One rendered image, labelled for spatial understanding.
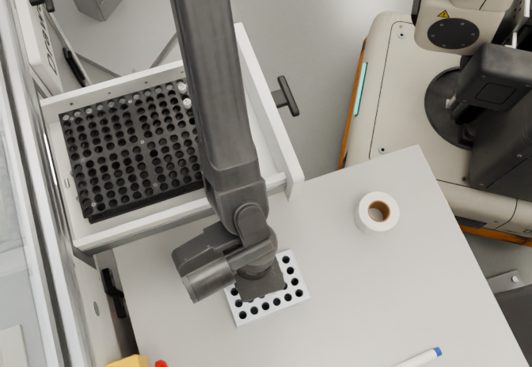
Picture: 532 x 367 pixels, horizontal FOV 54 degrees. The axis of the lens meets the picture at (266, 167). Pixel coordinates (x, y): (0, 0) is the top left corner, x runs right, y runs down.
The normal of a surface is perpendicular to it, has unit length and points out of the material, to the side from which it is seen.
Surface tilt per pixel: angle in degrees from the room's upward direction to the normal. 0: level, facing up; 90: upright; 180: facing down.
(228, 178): 48
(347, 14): 0
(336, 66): 0
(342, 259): 0
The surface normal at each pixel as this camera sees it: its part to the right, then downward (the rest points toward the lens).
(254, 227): 0.38, 0.38
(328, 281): 0.03, -0.35
